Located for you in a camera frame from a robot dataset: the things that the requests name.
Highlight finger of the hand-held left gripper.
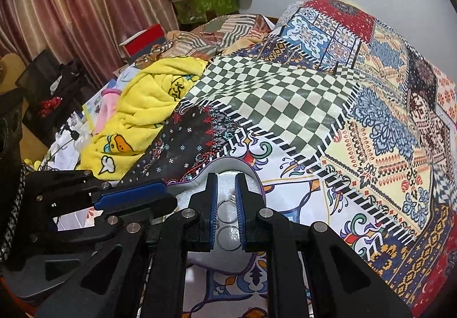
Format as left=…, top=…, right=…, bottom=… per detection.
left=29, top=195, right=178, bottom=244
left=25, top=170, right=168, bottom=231

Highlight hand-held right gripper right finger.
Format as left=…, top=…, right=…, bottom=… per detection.
left=234, top=173, right=413, bottom=318

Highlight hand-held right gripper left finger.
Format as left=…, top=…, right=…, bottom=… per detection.
left=36, top=172, right=219, bottom=318

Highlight silver bangle ring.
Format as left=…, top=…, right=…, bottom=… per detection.
left=218, top=200, right=238, bottom=222
left=218, top=226, right=243, bottom=252

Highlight red and black cloth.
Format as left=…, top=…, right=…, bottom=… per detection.
left=37, top=97, right=64, bottom=118

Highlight white papers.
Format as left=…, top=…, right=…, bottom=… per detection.
left=48, top=111, right=94, bottom=173

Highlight black bag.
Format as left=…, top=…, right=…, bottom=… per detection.
left=14, top=49, right=98, bottom=147

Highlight pink cloth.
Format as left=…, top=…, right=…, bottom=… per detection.
left=93, top=88, right=123, bottom=134

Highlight blue and white box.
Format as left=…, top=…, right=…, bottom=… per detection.
left=82, top=79, right=119, bottom=123

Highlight yellow cartoon towel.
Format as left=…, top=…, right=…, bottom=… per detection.
left=77, top=56, right=209, bottom=183

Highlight colourful patchwork print blanket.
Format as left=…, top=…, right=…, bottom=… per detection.
left=118, top=0, right=457, bottom=318

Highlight pink striped curtain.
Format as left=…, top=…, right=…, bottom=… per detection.
left=0, top=0, right=179, bottom=90

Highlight red cardboard box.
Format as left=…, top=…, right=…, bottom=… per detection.
left=119, top=23, right=165, bottom=64

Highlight brown striped cloth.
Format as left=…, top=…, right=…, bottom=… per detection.
left=153, top=13, right=276, bottom=62

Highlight green patterned box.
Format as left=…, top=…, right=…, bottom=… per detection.
left=171, top=0, right=240, bottom=26

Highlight braided black white cable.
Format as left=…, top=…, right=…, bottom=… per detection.
left=0, top=164, right=28, bottom=263

